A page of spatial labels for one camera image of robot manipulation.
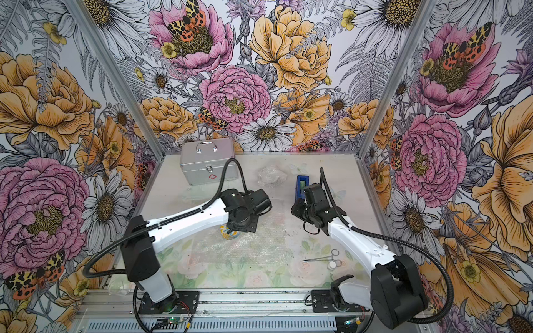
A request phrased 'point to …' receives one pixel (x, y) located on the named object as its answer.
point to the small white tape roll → (332, 265)
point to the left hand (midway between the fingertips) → (241, 230)
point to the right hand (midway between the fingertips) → (291, 213)
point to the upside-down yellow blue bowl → (230, 235)
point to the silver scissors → (334, 252)
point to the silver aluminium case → (203, 161)
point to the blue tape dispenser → (302, 182)
